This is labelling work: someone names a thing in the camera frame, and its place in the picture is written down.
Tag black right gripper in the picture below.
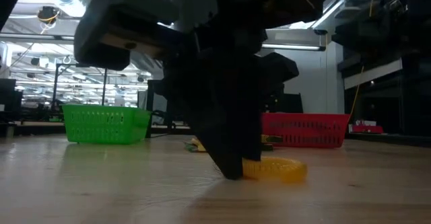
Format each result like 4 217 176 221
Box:
163 18 300 180

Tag yellow green crayon box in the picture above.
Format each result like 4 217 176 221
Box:
261 134 284 152
183 136 207 153

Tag yellow coil keychain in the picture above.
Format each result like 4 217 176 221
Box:
242 155 308 184

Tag red plastic basket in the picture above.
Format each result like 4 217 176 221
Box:
261 112 351 149

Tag green plastic basket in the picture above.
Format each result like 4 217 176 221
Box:
61 104 152 145

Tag long ceiling light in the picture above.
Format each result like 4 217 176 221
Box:
262 42 326 52

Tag red box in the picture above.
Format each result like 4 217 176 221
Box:
348 118 385 135

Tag dark monitor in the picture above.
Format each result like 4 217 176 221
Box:
0 78 24 124

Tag hanging yellow cable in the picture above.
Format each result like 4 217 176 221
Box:
348 65 366 124

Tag black metal table frame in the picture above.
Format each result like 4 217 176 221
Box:
0 120 431 148

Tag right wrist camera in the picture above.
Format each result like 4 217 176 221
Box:
73 0 180 72

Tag black metal rig frame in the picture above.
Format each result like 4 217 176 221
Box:
52 62 108 117

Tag hanging cable reel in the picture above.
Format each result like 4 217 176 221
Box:
36 5 61 26

